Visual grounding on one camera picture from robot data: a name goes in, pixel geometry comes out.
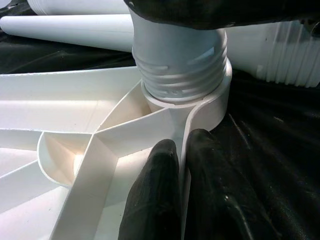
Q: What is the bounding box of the black cloth cover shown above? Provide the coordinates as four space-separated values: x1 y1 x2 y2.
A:
0 0 320 240

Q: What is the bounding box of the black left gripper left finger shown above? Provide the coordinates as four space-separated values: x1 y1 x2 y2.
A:
119 139 183 240

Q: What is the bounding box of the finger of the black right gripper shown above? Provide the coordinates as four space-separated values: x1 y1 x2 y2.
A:
124 0 320 31

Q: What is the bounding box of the white plastic table top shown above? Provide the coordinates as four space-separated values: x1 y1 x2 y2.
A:
0 61 233 240

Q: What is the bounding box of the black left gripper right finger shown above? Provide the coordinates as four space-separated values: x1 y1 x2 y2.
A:
186 128 276 240

